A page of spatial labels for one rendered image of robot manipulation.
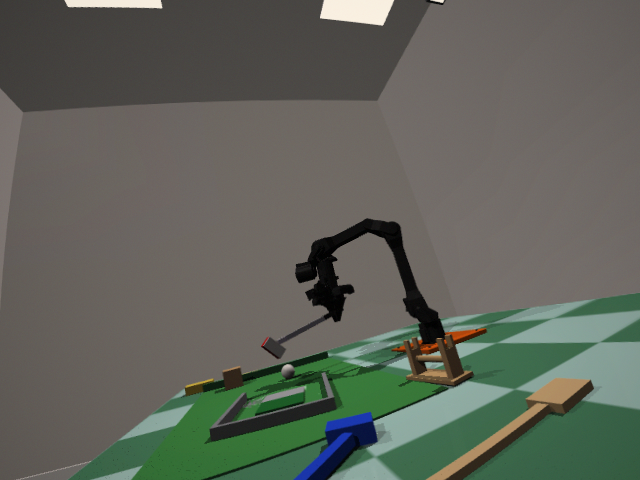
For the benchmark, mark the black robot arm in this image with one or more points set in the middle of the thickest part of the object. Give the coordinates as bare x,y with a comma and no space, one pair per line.
430,328

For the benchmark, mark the grey sphere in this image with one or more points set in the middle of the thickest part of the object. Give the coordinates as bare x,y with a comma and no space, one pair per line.
288,371

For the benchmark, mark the blue putter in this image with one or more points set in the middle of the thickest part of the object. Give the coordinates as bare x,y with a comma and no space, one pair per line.
342,435

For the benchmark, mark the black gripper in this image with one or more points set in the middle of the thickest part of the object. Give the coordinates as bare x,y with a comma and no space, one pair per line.
335,300

